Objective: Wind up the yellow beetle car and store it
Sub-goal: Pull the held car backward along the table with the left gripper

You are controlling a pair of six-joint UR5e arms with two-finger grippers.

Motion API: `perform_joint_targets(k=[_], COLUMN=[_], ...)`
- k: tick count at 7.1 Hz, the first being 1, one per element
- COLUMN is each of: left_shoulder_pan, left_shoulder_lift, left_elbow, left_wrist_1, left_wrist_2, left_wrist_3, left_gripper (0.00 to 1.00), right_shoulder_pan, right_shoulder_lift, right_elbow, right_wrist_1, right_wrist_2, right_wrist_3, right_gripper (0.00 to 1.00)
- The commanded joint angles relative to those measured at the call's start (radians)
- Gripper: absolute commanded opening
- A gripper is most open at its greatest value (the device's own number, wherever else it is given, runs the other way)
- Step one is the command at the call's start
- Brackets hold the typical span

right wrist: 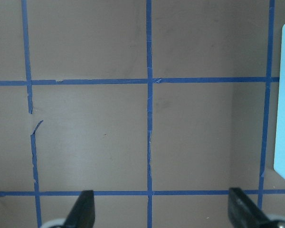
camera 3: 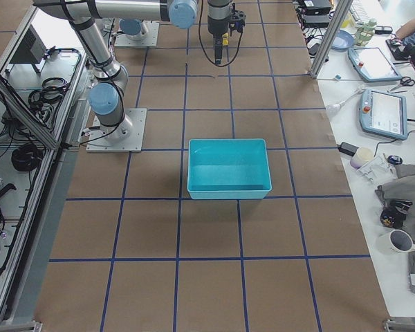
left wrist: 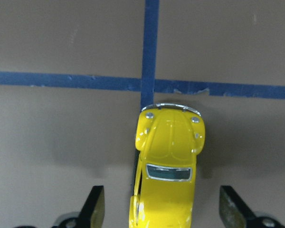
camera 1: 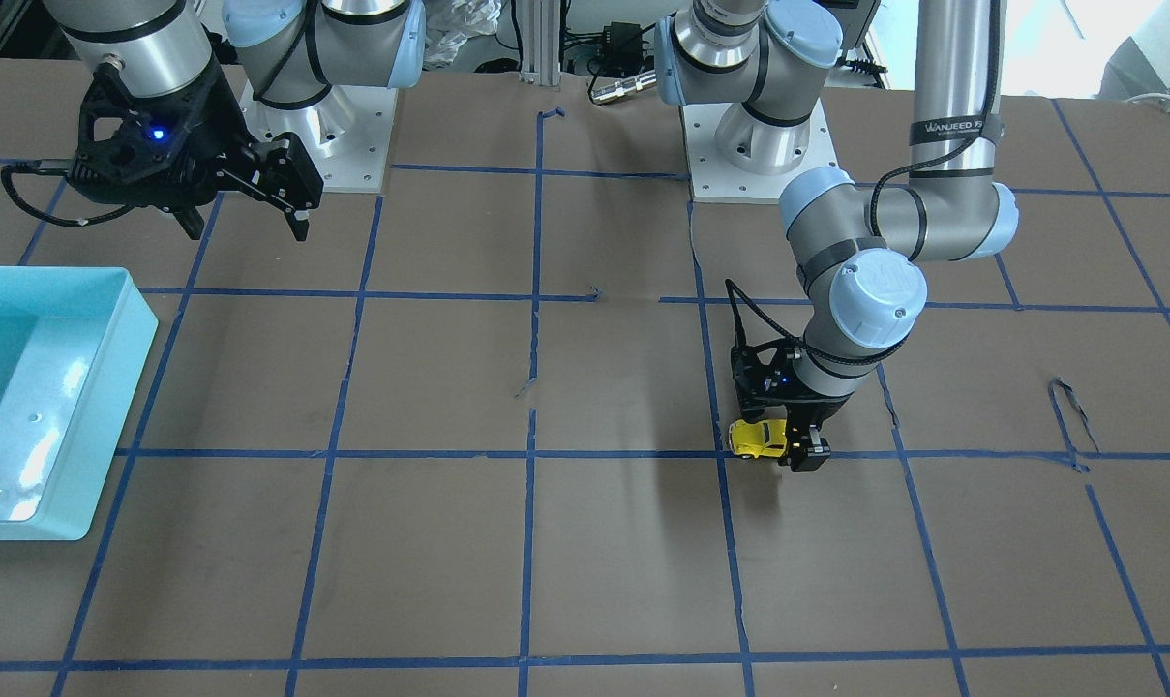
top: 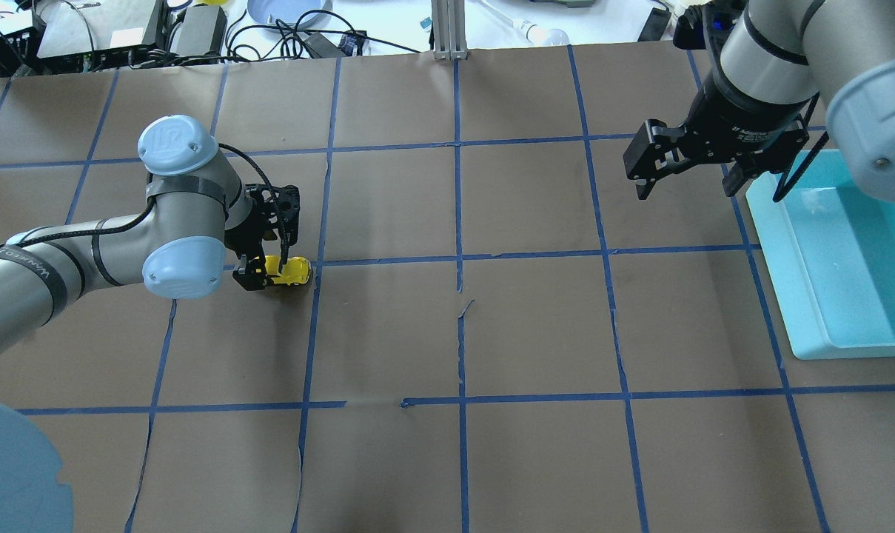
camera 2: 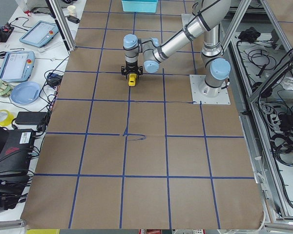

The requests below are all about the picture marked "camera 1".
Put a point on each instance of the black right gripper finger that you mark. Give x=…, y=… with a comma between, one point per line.
x=190, y=220
x=281, y=173

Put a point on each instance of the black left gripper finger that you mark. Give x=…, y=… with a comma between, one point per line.
x=807, y=449

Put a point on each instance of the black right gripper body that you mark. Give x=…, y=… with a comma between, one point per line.
x=210, y=129

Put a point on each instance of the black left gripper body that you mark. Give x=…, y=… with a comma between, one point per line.
x=824, y=407

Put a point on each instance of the yellow toy beetle car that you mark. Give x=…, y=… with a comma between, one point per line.
x=766, y=438

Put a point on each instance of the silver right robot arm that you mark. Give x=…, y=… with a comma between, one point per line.
x=292, y=53

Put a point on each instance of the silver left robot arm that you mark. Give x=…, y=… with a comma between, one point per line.
x=857, y=254

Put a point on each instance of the teal plastic storage bin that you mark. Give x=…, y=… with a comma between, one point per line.
x=73, y=342

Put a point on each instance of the brown paper table mat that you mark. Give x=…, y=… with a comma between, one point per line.
x=469, y=438

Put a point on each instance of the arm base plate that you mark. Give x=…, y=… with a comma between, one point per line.
x=734, y=158
x=348, y=134

